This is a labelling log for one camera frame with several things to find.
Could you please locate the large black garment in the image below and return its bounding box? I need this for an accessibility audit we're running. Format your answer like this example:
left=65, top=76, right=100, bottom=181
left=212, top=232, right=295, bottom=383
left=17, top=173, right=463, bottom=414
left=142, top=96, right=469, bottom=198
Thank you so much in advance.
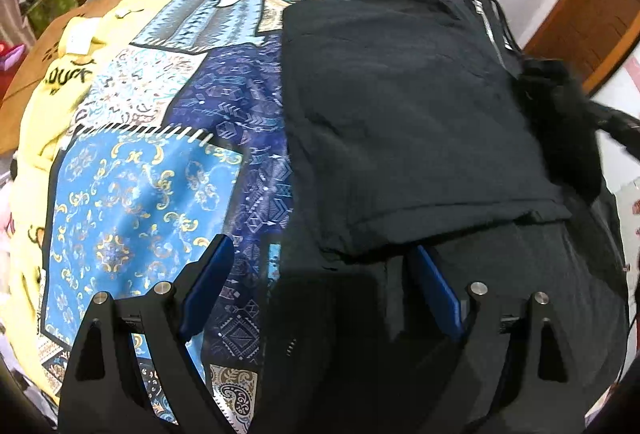
left=259, top=0, right=629, bottom=433

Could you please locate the blue patchwork bedspread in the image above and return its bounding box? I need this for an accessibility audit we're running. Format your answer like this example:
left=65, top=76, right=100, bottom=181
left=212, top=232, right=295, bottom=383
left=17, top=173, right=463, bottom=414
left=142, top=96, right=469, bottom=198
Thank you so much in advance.
left=38, top=0, right=461, bottom=434

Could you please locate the yellow duck blanket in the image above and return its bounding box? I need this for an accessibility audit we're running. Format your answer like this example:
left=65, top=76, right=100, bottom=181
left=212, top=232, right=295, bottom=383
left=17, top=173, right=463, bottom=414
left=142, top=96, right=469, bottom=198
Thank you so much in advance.
left=1, top=0, right=171, bottom=396

